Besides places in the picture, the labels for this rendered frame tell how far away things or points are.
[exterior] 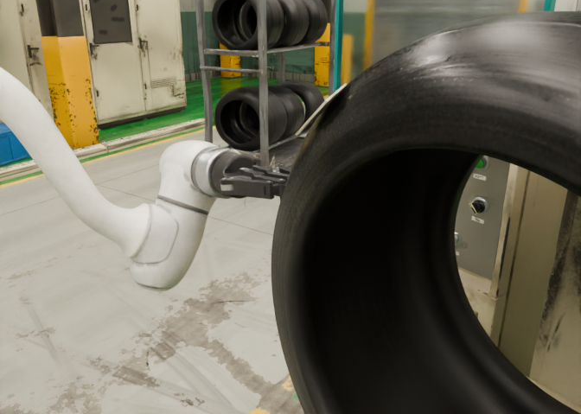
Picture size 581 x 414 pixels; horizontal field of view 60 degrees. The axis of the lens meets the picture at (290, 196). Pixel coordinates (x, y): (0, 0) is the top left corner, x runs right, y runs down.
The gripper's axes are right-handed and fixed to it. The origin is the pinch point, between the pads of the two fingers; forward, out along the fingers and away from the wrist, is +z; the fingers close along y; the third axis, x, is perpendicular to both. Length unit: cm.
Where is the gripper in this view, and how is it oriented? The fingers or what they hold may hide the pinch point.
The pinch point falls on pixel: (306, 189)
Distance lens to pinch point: 72.2
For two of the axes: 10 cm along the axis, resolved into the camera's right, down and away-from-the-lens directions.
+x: 0.9, 9.6, 2.5
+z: 6.3, 1.4, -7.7
